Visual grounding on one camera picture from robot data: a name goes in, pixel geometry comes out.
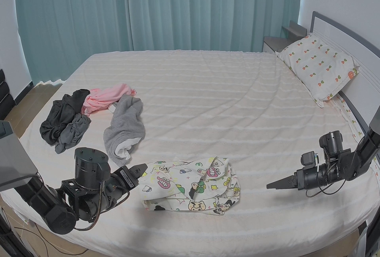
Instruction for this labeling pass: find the black chest of drawers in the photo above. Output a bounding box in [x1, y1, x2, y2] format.
[0, 69, 14, 121]

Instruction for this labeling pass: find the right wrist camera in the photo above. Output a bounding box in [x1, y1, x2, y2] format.
[300, 151, 319, 168]

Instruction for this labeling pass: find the bed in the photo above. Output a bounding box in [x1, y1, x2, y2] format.
[0, 11, 380, 257]

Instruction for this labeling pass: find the black garment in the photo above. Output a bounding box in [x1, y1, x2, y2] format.
[39, 89, 91, 145]

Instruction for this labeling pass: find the white printed pillow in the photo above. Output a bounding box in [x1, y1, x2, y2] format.
[276, 33, 360, 108]

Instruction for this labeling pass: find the grey bedside table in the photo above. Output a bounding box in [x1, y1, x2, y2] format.
[264, 20, 307, 54]

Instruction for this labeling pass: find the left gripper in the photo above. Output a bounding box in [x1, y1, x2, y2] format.
[111, 162, 148, 191]

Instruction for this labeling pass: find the dark grey garment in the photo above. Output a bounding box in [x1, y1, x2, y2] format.
[55, 113, 91, 154]

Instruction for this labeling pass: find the white printed pyjama top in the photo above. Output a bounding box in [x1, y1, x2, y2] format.
[140, 155, 241, 215]

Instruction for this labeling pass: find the pink garment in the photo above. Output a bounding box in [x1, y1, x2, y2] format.
[82, 82, 137, 115]

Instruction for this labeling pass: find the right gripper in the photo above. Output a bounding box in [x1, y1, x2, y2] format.
[266, 167, 320, 191]

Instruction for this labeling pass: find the black cable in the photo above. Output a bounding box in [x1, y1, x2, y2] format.
[74, 189, 130, 231]
[305, 183, 334, 198]

